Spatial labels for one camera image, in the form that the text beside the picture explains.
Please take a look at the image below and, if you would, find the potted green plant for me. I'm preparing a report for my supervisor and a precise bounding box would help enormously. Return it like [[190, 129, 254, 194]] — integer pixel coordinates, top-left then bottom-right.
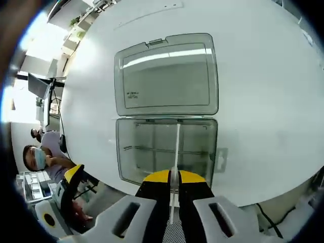
[[68, 17, 86, 38]]

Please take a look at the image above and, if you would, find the thin black mouse cable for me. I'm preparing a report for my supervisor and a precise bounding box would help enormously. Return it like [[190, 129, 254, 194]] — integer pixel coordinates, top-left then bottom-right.
[[57, 111, 65, 136]]

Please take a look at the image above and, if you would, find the clear grey dual guide fixture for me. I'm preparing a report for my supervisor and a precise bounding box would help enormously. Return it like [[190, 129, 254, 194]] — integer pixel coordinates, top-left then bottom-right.
[[113, 32, 229, 188]]

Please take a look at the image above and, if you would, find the white shelf unit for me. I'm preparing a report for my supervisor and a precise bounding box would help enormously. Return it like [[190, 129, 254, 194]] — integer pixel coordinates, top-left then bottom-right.
[[60, 15, 88, 55]]

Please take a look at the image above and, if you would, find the white drawer cabinet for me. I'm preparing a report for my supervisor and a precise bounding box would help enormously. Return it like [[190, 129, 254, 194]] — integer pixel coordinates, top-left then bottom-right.
[[16, 171, 53, 204]]

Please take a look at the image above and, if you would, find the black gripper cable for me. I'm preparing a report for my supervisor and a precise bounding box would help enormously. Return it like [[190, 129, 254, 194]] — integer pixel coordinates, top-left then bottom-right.
[[255, 201, 285, 239]]

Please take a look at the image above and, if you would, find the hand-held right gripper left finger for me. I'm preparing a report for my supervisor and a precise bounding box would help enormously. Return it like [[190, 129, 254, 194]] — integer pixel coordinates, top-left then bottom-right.
[[95, 169, 172, 243]]

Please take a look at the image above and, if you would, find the black computer monitor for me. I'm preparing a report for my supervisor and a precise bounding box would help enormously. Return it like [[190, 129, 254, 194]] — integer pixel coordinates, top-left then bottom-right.
[[27, 72, 49, 96]]

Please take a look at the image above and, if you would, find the long clear plastic divider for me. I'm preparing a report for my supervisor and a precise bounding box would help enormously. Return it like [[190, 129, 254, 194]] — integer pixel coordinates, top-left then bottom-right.
[[169, 123, 182, 225]]

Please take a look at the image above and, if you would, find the black monitor stand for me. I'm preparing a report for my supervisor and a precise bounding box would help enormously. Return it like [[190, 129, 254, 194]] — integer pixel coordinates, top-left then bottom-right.
[[44, 77, 64, 128]]

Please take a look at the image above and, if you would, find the black computer mouse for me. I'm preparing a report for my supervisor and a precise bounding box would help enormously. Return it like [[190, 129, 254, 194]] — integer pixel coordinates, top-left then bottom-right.
[[58, 134, 68, 153]]

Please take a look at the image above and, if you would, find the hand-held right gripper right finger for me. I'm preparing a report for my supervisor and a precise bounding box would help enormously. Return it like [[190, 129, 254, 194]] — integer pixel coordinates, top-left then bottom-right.
[[178, 169, 262, 243]]

